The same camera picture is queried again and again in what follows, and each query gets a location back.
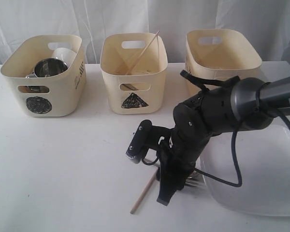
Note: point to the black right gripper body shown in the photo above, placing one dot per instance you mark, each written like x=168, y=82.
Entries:
x=179, y=152

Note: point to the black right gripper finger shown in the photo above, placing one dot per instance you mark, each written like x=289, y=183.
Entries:
x=166, y=191

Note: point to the wooden chopstick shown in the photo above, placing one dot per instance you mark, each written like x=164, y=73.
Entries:
x=143, y=194
x=141, y=54

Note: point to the steel fork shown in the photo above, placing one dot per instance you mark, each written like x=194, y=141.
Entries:
x=191, y=182

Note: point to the white round bowl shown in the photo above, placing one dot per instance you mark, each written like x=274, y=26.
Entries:
x=64, y=54

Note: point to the steel mug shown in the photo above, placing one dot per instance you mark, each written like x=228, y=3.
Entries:
x=48, y=67

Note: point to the stainless steel bowl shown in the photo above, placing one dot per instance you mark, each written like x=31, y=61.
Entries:
x=33, y=89

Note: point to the steel spoon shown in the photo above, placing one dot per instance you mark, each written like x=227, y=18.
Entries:
x=195, y=175

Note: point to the steel table knife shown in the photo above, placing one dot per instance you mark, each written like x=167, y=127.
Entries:
x=128, y=86

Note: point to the cream bin with triangle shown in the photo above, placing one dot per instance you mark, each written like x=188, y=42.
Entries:
x=148, y=76

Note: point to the white square plate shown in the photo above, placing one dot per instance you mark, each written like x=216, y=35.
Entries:
x=264, y=160

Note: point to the cream bin with square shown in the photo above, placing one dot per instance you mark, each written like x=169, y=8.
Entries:
x=219, y=54

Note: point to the cream bin with circle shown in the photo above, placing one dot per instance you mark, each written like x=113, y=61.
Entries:
x=65, y=89

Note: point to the white curtain backdrop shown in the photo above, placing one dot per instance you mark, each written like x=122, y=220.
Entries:
x=265, y=23

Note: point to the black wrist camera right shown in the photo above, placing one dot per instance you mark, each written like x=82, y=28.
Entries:
x=145, y=138

